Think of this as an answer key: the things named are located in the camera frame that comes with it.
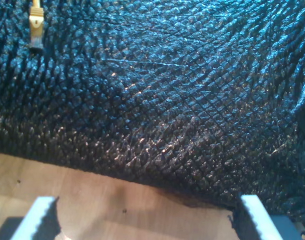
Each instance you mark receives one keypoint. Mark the black bubble wrap mat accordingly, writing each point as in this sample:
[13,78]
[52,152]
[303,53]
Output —
[167,100]

